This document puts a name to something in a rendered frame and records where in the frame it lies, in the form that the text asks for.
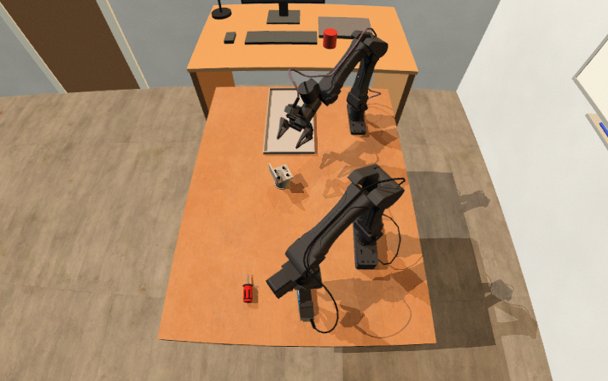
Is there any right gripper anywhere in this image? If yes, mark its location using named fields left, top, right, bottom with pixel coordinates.
left=277, top=105, right=315, bottom=149

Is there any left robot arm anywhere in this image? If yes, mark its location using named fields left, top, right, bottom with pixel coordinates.
left=266, top=164, right=405, bottom=299

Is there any beige l-shaped bracket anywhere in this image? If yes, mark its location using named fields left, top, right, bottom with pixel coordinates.
left=269, top=163, right=294, bottom=185

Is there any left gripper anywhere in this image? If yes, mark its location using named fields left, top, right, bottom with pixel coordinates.
left=290, top=277, right=323, bottom=318

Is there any red screwdriver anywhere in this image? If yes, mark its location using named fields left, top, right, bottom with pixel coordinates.
left=243, top=275, right=253, bottom=302

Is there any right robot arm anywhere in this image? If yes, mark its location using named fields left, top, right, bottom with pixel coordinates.
left=298, top=30, right=389, bottom=134

